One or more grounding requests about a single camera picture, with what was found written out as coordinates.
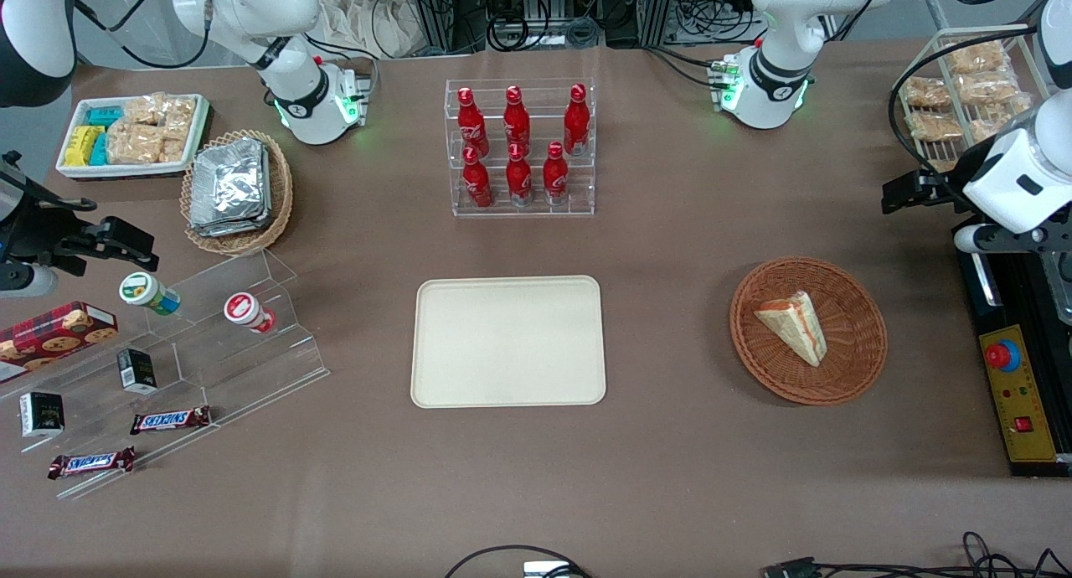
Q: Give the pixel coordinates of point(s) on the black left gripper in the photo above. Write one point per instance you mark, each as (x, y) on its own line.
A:
(940, 186)

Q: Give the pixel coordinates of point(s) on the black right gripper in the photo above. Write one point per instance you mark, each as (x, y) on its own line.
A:
(40, 233)

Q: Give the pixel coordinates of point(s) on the triangular sandwich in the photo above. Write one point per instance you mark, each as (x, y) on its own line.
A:
(796, 327)

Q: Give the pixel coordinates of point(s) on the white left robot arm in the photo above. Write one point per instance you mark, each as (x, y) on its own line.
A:
(779, 75)

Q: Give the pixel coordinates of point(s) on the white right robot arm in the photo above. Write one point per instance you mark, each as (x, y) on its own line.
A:
(293, 84)

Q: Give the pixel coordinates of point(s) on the white rectangular snack tray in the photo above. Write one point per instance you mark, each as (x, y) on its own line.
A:
(126, 170)

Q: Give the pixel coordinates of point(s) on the oval tan wicker basket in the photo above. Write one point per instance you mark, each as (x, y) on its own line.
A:
(280, 201)

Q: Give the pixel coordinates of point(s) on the round brown wicker basket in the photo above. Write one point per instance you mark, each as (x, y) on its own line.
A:
(846, 368)

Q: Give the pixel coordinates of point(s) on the beige plastic serving tray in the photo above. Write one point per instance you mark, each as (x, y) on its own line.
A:
(502, 343)

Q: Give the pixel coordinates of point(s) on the clear bagged pastry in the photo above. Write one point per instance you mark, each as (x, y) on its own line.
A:
(942, 166)
(976, 56)
(988, 86)
(925, 92)
(934, 126)
(997, 117)

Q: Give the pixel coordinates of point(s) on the green lid yogurt cup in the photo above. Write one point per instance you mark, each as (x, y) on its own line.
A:
(146, 293)

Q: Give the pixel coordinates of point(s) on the teal snack pack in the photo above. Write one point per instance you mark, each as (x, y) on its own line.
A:
(100, 151)
(105, 116)

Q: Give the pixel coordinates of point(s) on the clear bag of crackers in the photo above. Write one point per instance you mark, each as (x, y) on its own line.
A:
(144, 107)
(180, 116)
(134, 144)
(173, 150)

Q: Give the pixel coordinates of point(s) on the silver foil packet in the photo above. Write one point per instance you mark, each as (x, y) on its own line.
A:
(267, 214)
(228, 180)

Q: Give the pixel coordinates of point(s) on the yellow snack pack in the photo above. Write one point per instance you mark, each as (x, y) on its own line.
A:
(81, 145)

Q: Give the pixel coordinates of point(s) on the red cookie box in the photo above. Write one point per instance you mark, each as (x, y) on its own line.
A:
(50, 335)

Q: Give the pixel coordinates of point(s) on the red lid yogurt cup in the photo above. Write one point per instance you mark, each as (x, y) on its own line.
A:
(245, 310)

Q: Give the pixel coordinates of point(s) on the clear acrylic step display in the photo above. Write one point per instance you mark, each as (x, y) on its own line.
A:
(234, 368)

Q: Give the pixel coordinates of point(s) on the black appliance with yellow panel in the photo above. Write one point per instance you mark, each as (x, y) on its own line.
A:
(1026, 310)

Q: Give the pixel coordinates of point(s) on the brown Snickers bar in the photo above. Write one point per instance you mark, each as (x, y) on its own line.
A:
(170, 420)
(92, 462)

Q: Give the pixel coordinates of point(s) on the small black white carton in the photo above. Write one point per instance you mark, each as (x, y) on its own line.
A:
(42, 415)

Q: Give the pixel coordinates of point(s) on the red emergency stop button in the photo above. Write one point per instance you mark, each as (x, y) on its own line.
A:
(1001, 356)

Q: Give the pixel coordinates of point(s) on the beige cloth bag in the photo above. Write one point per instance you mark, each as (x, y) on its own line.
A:
(360, 17)

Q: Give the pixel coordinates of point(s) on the red cola bottle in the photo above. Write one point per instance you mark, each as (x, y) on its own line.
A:
(477, 184)
(517, 121)
(576, 121)
(472, 126)
(555, 178)
(519, 180)

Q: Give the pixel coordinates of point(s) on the clear acrylic bottle rack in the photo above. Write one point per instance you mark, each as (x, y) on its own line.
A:
(523, 211)

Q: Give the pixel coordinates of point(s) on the white plug connector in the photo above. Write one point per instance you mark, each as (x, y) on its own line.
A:
(544, 570)

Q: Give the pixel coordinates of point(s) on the silver aluminium frame post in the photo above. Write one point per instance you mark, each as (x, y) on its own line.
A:
(435, 12)
(657, 8)

